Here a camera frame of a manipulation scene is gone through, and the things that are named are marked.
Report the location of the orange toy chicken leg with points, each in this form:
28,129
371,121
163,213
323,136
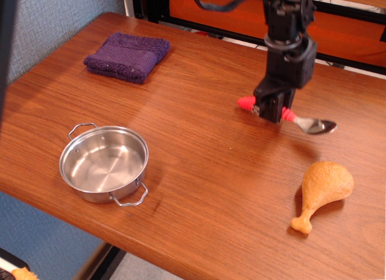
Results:
324,182

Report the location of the purple folded towel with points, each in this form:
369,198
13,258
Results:
127,57

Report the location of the orange back panel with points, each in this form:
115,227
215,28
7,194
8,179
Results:
337,36

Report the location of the red handled metal spoon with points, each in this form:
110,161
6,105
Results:
311,126

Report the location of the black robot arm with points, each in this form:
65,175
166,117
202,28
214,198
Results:
287,19

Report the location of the orange object bottom left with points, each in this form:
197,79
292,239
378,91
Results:
23,274

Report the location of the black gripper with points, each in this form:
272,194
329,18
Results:
290,66

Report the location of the small steel pot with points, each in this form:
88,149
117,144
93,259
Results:
106,164

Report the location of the black metal frame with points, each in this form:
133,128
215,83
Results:
158,11

